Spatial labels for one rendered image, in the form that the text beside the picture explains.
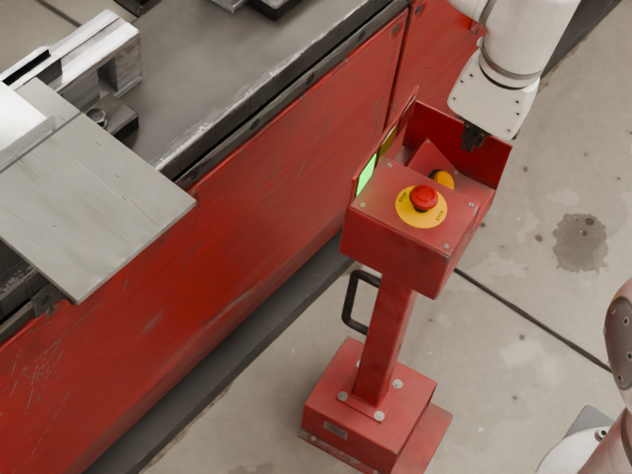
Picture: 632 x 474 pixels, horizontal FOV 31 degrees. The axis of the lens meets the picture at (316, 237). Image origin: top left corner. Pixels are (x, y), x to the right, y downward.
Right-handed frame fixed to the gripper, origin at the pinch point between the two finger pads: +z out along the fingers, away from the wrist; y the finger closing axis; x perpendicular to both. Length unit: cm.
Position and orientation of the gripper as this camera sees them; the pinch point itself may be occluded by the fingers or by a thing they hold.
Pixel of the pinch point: (473, 135)
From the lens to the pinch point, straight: 158.8
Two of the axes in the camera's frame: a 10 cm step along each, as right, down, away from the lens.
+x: 5.1, -6.8, 5.2
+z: -1.7, 5.1, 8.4
